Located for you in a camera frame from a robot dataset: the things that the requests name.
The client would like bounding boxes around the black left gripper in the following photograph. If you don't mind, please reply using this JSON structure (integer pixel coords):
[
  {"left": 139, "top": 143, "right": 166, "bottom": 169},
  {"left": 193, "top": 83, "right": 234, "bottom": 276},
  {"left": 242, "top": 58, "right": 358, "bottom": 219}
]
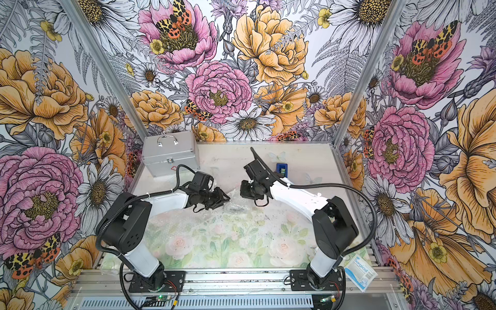
[{"left": 198, "top": 187, "right": 230, "bottom": 210}]

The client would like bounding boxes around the blue tape dispenser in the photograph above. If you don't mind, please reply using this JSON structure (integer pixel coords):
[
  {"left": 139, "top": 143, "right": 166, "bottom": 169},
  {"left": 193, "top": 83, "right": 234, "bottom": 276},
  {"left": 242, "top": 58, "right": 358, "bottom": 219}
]
[{"left": 276, "top": 163, "right": 288, "bottom": 177}]

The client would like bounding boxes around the blue yellow patterned bowl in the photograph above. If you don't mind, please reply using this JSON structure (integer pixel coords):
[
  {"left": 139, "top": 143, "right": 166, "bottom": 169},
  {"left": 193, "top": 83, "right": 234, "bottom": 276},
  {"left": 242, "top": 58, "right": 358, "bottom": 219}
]
[{"left": 223, "top": 196, "right": 252, "bottom": 214}]

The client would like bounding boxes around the clear bubble wrap sheet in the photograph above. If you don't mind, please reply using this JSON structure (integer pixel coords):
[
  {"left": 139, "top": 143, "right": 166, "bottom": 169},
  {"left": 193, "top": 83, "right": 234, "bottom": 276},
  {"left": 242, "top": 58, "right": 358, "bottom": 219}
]
[{"left": 145, "top": 189, "right": 300, "bottom": 249}]

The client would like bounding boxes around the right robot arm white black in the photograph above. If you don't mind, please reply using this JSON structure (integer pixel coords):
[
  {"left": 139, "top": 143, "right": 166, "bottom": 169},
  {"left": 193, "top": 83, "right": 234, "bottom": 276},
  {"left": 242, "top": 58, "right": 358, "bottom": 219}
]
[{"left": 240, "top": 148, "right": 378, "bottom": 290}]

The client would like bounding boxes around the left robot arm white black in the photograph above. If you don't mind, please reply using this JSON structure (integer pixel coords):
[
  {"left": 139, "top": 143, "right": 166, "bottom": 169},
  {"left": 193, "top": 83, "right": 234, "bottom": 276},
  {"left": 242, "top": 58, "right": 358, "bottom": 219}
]
[{"left": 96, "top": 164, "right": 231, "bottom": 291}]

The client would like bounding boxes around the silver metal first aid case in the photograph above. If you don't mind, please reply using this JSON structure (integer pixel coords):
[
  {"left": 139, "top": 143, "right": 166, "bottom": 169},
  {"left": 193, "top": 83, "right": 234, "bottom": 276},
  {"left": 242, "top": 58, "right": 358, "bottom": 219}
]
[{"left": 142, "top": 131, "right": 200, "bottom": 178}]

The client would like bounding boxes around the white surgical packet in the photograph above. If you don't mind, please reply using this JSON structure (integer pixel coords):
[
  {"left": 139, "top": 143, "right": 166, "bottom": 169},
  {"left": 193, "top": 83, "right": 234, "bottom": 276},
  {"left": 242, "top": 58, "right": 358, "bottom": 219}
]
[{"left": 344, "top": 254, "right": 378, "bottom": 293}]

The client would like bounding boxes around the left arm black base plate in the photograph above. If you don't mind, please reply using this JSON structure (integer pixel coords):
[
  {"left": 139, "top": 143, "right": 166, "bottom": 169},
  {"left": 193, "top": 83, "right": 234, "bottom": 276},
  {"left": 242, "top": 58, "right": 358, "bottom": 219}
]
[{"left": 129, "top": 271, "right": 186, "bottom": 293}]

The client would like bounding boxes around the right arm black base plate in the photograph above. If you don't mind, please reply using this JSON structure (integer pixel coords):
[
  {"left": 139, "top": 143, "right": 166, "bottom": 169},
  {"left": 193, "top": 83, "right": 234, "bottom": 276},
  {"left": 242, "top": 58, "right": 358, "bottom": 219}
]
[{"left": 289, "top": 269, "right": 346, "bottom": 291}]

